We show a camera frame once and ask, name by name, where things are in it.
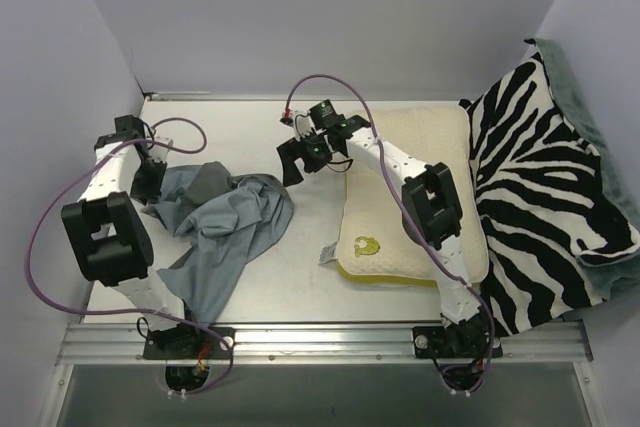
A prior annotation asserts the grey-blue pillowcase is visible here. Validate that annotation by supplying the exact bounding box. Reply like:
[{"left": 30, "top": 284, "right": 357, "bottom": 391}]
[{"left": 142, "top": 161, "right": 295, "bottom": 323}]

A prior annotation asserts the cream yellow-edged pillow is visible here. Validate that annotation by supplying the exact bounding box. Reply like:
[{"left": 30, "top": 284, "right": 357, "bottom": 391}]
[{"left": 335, "top": 104, "right": 489, "bottom": 287}]

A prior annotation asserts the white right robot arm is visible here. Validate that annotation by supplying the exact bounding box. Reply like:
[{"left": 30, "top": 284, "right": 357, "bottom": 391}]
[{"left": 277, "top": 100, "right": 489, "bottom": 358}]

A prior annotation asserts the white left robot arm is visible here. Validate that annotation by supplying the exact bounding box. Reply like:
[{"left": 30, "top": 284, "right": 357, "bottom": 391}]
[{"left": 61, "top": 115, "right": 202, "bottom": 358}]

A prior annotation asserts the zebra print cushion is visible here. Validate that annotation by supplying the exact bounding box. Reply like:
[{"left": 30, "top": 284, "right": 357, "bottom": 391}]
[{"left": 461, "top": 54, "right": 639, "bottom": 336}]

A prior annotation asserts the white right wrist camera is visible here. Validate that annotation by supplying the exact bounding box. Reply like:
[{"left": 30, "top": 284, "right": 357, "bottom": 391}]
[{"left": 280, "top": 108, "right": 315, "bottom": 140}]

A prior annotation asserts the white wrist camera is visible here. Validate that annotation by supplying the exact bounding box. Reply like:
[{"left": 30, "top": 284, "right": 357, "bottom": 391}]
[
  {"left": 147, "top": 137, "right": 174, "bottom": 164},
  {"left": 280, "top": 108, "right": 315, "bottom": 140}
]

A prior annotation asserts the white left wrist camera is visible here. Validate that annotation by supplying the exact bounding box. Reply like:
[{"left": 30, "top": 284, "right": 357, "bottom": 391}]
[{"left": 147, "top": 137, "right": 174, "bottom": 164}]

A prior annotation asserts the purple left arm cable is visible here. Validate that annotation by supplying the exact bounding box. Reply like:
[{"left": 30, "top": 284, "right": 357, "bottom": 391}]
[{"left": 26, "top": 118, "right": 235, "bottom": 395}]

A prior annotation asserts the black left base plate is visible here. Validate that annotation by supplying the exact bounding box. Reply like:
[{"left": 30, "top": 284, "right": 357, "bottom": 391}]
[{"left": 142, "top": 324, "right": 235, "bottom": 361}]

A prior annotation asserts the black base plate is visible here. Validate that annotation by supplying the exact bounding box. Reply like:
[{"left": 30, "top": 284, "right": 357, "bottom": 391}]
[
  {"left": 142, "top": 324, "right": 235, "bottom": 361},
  {"left": 412, "top": 324, "right": 489, "bottom": 360}
]

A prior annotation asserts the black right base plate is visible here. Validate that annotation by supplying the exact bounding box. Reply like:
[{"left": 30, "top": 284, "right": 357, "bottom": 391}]
[{"left": 412, "top": 324, "right": 489, "bottom": 360}]

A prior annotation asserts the aluminium mounting rail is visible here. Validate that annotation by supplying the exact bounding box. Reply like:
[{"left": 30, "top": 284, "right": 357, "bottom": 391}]
[{"left": 57, "top": 321, "right": 593, "bottom": 366}]

